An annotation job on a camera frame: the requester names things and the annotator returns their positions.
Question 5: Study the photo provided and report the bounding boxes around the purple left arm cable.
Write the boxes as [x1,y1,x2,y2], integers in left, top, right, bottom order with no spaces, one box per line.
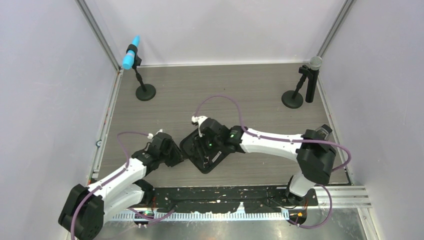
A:
[70,131,176,240]

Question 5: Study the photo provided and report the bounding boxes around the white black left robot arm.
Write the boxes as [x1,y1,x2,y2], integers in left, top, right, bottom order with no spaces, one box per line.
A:
[58,131,183,240]

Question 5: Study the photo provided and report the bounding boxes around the black right microphone stand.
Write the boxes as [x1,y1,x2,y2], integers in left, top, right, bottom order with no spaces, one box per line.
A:
[281,65,312,109]

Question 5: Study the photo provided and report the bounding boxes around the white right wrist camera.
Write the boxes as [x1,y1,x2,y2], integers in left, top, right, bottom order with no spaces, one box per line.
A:
[191,115,208,138]

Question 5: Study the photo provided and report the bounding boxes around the black silver microphone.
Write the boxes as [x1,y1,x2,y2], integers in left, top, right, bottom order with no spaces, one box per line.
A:
[305,56,323,103]

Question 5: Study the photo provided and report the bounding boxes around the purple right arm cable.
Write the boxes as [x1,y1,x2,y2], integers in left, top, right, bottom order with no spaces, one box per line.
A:
[193,94,353,231]

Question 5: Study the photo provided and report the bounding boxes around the clear black box device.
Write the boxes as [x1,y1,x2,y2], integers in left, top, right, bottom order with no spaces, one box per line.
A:
[314,124,333,139]

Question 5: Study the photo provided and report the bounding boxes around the black zip tool case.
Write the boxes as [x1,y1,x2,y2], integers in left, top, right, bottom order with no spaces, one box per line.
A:
[179,130,236,174]

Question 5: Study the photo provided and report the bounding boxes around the black left microphone stand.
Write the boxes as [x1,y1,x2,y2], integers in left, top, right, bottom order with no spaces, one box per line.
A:
[132,56,157,102]

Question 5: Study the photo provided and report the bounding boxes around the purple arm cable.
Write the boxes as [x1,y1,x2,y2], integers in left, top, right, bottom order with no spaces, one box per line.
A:
[70,131,176,240]
[193,94,353,231]

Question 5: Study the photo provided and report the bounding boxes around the black mounting base plate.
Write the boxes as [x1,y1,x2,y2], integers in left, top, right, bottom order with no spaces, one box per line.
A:
[137,185,318,214]

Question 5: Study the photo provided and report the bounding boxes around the black microphone stand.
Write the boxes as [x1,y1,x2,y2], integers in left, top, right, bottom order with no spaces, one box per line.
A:
[132,56,157,102]
[281,65,312,109]

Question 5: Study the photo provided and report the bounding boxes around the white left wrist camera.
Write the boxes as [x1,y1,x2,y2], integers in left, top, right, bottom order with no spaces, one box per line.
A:
[147,129,163,140]

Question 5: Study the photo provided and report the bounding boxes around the silver thinning scissors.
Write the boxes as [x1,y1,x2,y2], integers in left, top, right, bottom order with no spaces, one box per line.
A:
[203,151,222,168]

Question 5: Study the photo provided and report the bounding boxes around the blue microphone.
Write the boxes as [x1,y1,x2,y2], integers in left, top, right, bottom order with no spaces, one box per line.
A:
[122,35,140,70]

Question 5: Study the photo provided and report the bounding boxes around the aluminium frame rail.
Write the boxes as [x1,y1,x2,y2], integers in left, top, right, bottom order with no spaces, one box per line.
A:
[109,186,371,222]

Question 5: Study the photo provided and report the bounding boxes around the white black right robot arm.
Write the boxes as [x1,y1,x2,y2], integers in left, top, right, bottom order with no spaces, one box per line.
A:
[191,115,336,205]

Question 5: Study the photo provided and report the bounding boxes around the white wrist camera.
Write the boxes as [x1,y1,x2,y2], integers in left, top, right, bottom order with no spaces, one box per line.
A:
[147,129,163,140]
[191,115,208,138]

